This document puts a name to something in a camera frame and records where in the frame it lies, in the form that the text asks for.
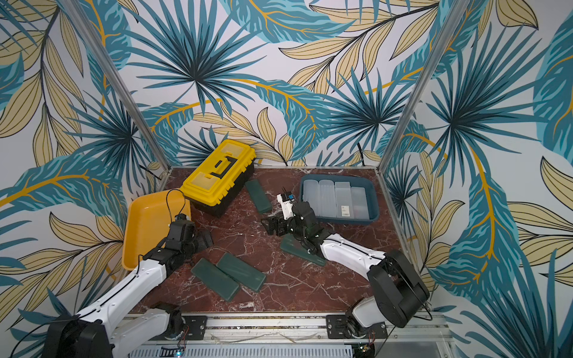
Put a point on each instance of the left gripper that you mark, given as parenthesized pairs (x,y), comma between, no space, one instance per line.
(202,245)

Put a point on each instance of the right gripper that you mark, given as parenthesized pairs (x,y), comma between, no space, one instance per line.
(281,222)

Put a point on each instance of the green pencil case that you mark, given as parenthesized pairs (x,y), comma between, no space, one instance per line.
(258,196)
(290,245)
(215,279)
(242,272)

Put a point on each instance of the clear ribbed case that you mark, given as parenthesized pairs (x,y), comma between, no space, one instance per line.
(312,195)

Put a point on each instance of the yellow black toolbox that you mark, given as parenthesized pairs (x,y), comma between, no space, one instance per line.
(219,179)

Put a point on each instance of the clear case with red pen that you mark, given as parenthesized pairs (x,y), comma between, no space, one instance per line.
(328,199)

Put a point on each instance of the yellow plastic tray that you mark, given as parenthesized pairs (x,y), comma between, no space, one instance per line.
(149,219)

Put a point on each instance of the clear case with barcode label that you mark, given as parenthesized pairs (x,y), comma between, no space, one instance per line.
(344,204)

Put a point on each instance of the clear case stack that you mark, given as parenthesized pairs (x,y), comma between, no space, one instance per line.
(360,203)

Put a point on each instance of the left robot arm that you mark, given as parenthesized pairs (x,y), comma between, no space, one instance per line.
(98,331)

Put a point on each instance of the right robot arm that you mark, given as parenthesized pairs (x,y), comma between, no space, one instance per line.
(398,290)

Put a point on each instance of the teal plastic tray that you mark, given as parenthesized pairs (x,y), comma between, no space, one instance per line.
(354,181)

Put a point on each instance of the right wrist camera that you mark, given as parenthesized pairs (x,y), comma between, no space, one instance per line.
(286,201)

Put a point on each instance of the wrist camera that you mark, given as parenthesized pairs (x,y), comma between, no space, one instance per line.
(286,201)
(181,217)

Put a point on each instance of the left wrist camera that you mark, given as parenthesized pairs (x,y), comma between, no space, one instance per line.
(181,217)

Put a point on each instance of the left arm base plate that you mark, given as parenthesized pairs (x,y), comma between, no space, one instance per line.
(188,328)

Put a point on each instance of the aluminium front rail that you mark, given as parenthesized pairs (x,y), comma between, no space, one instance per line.
(303,334)

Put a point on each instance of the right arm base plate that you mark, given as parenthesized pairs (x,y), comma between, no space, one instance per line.
(343,327)

